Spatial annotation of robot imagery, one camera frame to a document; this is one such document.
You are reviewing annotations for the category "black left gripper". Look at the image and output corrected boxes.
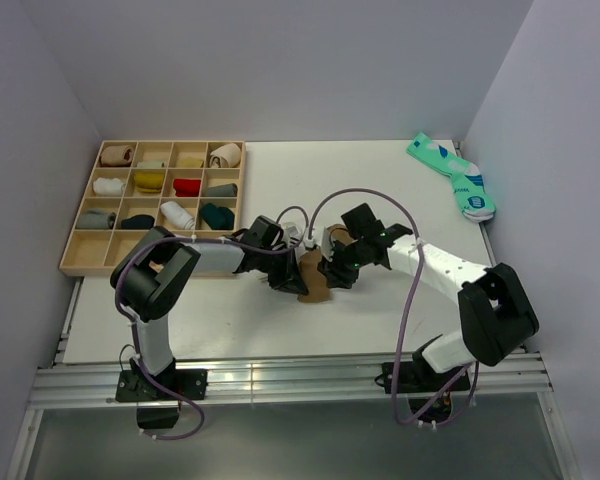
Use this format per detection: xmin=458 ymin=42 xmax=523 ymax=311
xmin=256 ymin=246 xmax=307 ymax=296

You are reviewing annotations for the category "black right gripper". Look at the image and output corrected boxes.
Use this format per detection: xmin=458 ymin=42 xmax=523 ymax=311
xmin=318 ymin=239 xmax=368 ymax=290

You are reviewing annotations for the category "tan ribbed sock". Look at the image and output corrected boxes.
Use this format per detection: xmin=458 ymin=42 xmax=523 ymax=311
xmin=297 ymin=224 xmax=353 ymax=304

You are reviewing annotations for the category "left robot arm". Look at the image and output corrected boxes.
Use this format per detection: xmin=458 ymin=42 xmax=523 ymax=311
xmin=110 ymin=216 xmax=309 ymax=399

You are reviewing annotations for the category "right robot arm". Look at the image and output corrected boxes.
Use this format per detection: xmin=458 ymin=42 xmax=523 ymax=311
xmin=318 ymin=203 xmax=539 ymax=390

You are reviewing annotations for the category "dark teal rolled sock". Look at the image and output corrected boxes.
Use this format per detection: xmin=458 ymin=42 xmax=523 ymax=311
xmin=199 ymin=203 xmax=235 ymax=230

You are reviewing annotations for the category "grey green rolled sock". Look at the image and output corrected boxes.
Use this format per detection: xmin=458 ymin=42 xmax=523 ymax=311
xmin=202 ymin=183 xmax=238 ymax=198

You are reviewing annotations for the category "wooden compartment tray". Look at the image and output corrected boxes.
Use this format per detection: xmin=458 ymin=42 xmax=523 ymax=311
xmin=59 ymin=140 xmax=246 ymax=277

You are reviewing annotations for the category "beige white rolled sock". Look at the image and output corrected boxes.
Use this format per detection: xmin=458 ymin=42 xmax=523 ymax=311
xmin=209 ymin=143 xmax=242 ymax=168

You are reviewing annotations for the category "teal patterned sock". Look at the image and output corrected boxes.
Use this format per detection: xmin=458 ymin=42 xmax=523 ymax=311
xmin=407 ymin=132 xmax=496 ymax=223

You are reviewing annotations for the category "cream yellow rolled sock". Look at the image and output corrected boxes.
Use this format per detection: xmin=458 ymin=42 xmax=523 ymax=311
xmin=176 ymin=156 xmax=204 ymax=169

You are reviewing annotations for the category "navy rolled sock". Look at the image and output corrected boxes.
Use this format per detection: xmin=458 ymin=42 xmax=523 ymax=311
xmin=119 ymin=214 xmax=155 ymax=230

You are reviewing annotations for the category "mustard yellow rolled sock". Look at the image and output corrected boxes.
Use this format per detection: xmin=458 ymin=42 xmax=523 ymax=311
xmin=133 ymin=172 xmax=165 ymax=194

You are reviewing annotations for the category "pale green rolled sock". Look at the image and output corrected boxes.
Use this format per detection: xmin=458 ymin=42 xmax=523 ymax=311
xmin=136 ymin=160 xmax=167 ymax=169

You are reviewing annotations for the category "beige rolled sock with red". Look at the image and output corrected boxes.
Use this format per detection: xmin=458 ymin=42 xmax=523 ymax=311
xmin=99 ymin=144 xmax=134 ymax=167

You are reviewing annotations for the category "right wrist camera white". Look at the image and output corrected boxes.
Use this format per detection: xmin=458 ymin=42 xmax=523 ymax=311
xmin=303 ymin=225 xmax=336 ymax=261

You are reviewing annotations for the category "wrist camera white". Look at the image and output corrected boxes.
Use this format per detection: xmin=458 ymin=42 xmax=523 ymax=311
xmin=280 ymin=222 xmax=304 ymax=246
xmin=303 ymin=225 xmax=336 ymax=261

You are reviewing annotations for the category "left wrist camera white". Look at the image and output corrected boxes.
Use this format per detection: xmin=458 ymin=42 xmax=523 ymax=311
xmin=280 ymin=222 xmax=304 ymax=246

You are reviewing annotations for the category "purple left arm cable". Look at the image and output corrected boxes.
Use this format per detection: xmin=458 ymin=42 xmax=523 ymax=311
xmin=114 ymin=205 xmax=314 ymax=441

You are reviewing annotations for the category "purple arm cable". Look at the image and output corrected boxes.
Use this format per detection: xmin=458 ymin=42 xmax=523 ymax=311
xmin=307 ymin=187 xmax=480 ymax=429
xmin=114 ymin=205 xmax=314 ymax=441

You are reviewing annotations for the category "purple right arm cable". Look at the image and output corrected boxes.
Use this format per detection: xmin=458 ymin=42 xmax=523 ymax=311
xmin=307 ymin=187 xmax=480 ymax=429

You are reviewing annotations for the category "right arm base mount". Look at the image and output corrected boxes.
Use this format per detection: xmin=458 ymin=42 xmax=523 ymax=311
xmin=374 ymin=361 xmax=475 ymax=426

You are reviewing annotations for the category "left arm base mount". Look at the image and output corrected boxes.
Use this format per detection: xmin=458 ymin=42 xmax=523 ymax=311
xmin=115 ymin=363 xmax=207 ymax=433

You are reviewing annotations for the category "aluminium frame rail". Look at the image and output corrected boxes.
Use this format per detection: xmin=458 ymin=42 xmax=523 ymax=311
xmin=27 ymin=350 xmax=553 ymax=410

